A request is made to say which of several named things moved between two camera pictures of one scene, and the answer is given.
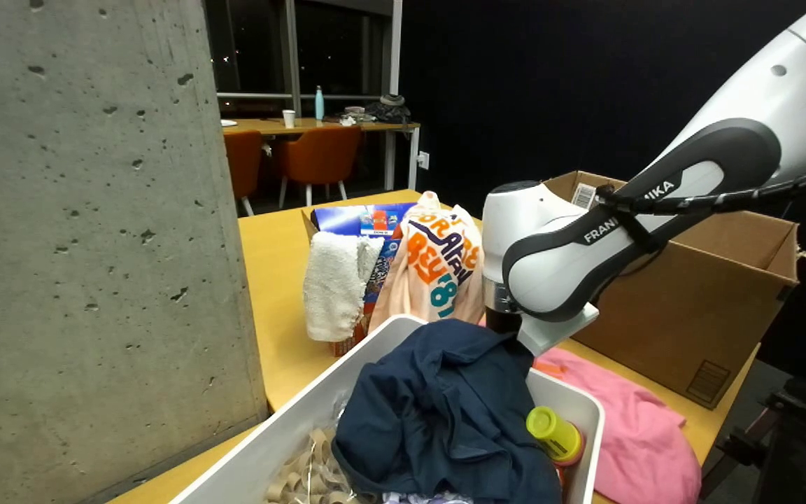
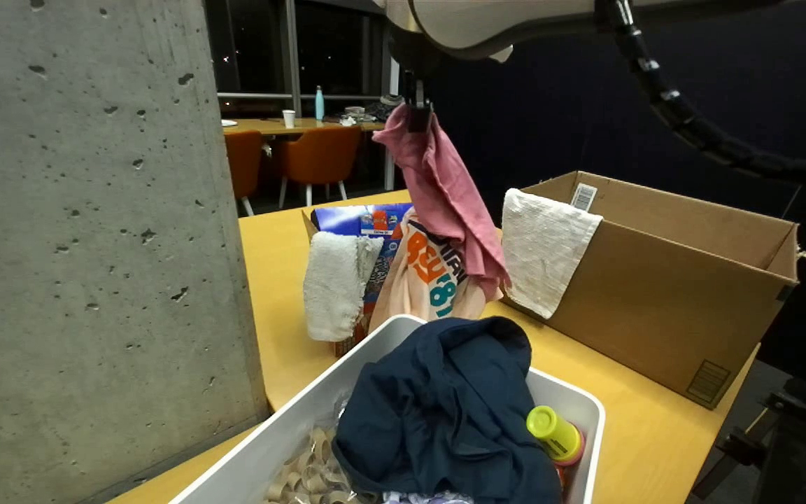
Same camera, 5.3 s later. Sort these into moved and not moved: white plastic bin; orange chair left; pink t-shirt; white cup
Moved: pink t-shirt
Not moved: white plastic bin; orange chair left; white cup
